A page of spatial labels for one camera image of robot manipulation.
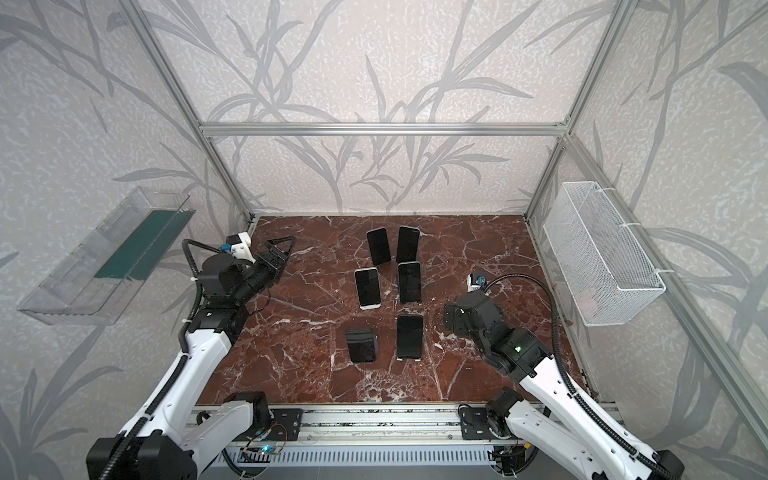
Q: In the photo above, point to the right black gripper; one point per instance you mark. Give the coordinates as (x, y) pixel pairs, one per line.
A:
(455, 318)

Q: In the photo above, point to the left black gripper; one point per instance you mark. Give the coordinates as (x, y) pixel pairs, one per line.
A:
(274, 260)

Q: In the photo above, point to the black phone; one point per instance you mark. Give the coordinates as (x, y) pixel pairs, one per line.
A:
(409, 337)
(407, 244)
(379, 247)
(409, 282)
(362, 345)

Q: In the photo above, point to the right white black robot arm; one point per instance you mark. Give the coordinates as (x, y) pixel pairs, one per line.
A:
(576, 431)

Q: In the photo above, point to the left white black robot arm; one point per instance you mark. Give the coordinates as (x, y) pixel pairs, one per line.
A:
(155, 443)

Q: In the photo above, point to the white framed phone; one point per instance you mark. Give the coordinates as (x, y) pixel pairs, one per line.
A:
(368, 288)

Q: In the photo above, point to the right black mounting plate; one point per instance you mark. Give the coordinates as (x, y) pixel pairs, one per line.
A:
(474, 423)

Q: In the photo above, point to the black mounting plate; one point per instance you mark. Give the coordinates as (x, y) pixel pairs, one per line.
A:
(474, 423)
(286, 425)

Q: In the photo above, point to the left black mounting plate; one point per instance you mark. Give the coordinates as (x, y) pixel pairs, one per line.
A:
(286, 425)

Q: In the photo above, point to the green circuit board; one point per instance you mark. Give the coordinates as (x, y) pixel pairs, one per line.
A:
(263, 450)

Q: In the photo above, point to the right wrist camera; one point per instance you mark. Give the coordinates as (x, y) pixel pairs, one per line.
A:
(476, 281)

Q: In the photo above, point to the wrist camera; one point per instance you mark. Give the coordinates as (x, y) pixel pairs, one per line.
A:
(476, 281)
(239, 246)

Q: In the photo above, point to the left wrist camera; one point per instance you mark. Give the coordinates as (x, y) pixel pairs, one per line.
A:
(239, 246)

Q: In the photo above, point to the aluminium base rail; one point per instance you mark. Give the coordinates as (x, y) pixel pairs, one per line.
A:
(375, 424)

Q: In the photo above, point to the white wire mesh basket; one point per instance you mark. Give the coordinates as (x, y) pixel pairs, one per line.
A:
(609, 275)

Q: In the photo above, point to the clear plastic wall bin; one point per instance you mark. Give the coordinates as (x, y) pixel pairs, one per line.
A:
(95, 283)

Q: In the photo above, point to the aluminium frame crossbar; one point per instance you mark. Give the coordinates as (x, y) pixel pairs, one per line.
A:
(222, 129)

